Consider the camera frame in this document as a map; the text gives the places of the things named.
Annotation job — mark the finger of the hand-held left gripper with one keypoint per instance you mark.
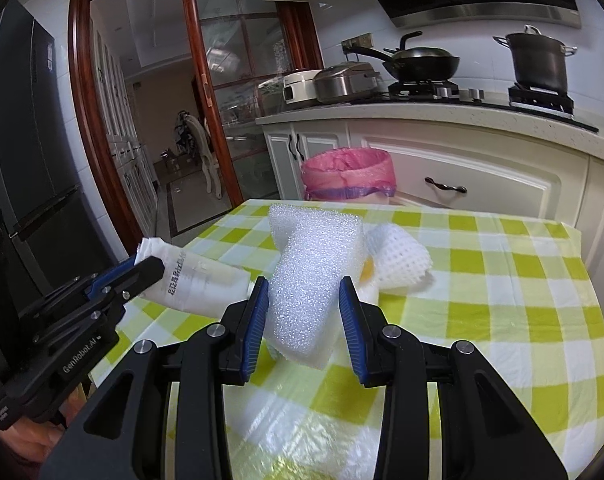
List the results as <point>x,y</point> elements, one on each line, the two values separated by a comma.
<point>141,275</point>
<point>109,276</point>

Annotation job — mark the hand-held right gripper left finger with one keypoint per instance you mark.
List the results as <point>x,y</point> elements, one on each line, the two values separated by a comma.
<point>254,335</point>

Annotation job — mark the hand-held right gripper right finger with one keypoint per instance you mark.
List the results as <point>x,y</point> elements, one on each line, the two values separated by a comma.
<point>354,340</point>

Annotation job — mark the white paper napkin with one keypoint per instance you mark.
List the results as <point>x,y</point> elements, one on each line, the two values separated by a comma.
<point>369,292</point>

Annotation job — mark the white printed wrapper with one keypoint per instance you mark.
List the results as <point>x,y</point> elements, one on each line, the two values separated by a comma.
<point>196,285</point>

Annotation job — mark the white foam block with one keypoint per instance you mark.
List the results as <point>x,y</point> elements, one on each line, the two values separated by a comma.
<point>312,285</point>

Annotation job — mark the white foam fruit net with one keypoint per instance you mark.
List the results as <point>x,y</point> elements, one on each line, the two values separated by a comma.
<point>397,255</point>

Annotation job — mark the trash can with pink bag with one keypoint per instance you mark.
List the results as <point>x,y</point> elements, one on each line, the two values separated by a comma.
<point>347,170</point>

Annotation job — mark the person's left hand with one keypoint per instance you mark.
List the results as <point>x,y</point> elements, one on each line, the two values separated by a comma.
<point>29,442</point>

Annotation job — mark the white hallway cabinets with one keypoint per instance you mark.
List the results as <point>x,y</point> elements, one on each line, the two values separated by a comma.
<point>126,160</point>

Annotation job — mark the green white checked tablecloth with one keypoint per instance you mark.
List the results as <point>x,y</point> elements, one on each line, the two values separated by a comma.
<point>482,310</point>

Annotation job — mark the white ornate dining chair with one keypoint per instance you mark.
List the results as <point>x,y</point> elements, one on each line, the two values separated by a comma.
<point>206,160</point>
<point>189,132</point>

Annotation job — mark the dark grey refrigerator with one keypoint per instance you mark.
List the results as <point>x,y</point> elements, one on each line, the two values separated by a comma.
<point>26,160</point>

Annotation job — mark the dark garment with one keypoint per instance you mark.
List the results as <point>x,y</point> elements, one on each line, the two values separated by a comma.
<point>180,132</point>

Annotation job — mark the red wooden glass sliding door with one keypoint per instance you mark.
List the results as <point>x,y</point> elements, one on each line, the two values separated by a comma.
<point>196,60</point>

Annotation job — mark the white base cabinets with countertop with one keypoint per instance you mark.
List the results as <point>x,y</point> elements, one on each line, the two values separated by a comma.
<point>507,175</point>

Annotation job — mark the white rice cooker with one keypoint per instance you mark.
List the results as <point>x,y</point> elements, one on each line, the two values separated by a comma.
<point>299,90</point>

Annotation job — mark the silver pressure cooker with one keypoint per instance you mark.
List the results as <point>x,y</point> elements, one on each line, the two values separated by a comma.
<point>344,85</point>

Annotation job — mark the black glass gas cooktop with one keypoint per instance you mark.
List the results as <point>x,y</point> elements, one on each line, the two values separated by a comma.
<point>482,105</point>

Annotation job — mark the black wok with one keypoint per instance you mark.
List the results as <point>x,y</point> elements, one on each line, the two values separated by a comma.
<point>422,62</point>

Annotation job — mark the steel stock pot with lid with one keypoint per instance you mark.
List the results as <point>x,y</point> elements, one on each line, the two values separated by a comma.
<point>539,65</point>

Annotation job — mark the red wooden door frame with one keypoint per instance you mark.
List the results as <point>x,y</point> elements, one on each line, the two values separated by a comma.
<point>81,85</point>

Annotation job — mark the wall outlet strip with plugs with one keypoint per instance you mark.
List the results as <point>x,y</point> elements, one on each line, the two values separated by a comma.
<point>357,41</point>

